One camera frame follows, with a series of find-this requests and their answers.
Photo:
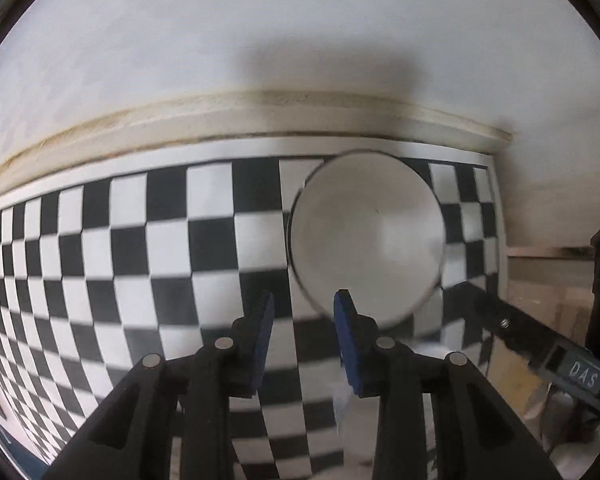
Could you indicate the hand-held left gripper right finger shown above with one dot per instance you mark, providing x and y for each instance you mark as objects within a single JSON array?
[{"x": 347, "y": 347}]

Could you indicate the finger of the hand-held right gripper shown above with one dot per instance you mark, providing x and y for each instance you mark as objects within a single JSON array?
[{"x": 510, "y": 325}]

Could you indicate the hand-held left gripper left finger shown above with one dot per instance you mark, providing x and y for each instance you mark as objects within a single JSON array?
[{"x": 262, "y": 342}]

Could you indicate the white round plate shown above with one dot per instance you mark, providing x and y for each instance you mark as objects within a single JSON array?
[{"x": 365, "y": 230}]

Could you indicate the black and white checkered tablecloth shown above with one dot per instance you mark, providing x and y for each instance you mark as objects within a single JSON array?
[{"x": 170, "y": 240}]

